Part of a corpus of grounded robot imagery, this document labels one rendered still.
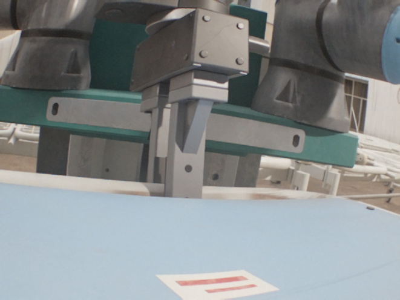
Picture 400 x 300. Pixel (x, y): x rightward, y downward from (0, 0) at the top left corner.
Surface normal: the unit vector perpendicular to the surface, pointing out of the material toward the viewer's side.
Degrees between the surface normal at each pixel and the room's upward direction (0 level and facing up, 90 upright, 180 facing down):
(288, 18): 90
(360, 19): 101
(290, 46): 90
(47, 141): 90
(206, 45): 77
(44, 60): 70
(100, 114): 90
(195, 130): 107
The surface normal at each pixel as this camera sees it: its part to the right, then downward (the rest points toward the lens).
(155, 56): -0.87, -0.07
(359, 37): -0.83, 0.23
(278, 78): -0.66, -0.36
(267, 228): 0.14, -0.98
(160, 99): 0.49, 0.00
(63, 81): 0.69, 0.22
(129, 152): 0.23, 0.19
